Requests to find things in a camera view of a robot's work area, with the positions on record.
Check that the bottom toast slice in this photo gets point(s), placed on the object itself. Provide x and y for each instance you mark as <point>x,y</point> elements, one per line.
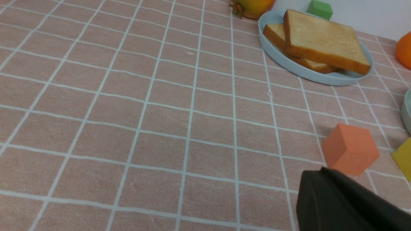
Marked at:
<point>275,34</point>

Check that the orange fruit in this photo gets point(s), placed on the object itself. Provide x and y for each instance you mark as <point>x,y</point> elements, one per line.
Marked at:
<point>403,50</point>

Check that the green cube block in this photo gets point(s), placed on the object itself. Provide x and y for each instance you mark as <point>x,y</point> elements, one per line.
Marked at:
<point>320,9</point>

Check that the red pomegranate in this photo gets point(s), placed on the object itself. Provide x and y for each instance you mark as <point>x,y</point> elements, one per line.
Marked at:
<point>251,9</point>

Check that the yellow cube block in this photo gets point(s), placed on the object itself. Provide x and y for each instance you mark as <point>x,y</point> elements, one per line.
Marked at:
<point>402,158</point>

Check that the orange cube block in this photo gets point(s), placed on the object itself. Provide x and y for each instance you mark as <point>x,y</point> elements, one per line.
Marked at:
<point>349,149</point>

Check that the toast slice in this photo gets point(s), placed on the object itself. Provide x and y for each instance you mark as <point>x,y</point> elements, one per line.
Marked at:
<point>324,41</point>
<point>275,34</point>

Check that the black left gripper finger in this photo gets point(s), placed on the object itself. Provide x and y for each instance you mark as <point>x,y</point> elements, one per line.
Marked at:
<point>328,200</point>

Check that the pink checkered tablecloth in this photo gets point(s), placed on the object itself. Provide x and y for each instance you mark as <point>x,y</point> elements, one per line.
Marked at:
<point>167,115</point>

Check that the green centre plate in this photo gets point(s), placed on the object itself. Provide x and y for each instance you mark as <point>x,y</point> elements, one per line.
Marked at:
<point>406,111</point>

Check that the blue bread plate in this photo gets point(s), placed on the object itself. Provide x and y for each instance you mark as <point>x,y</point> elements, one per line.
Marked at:
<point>338,78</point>

